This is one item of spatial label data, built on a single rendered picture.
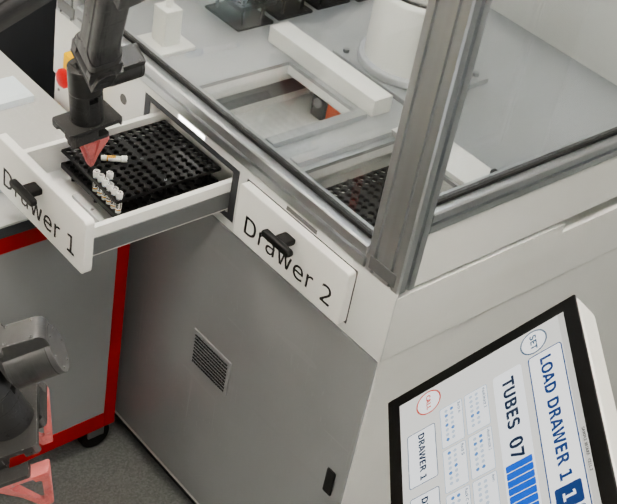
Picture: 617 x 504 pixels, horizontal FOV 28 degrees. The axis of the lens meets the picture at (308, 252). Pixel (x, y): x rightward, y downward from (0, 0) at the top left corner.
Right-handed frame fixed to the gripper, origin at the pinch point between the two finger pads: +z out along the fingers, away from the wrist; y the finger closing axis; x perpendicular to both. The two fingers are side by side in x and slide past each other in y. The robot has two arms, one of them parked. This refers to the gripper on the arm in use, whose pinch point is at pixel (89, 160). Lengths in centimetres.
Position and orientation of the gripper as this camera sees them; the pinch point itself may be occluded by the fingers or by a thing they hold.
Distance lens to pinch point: 220.8
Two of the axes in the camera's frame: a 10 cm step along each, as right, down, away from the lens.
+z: -0.7, 7.5, 6.6
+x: -6.1, -5.5, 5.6
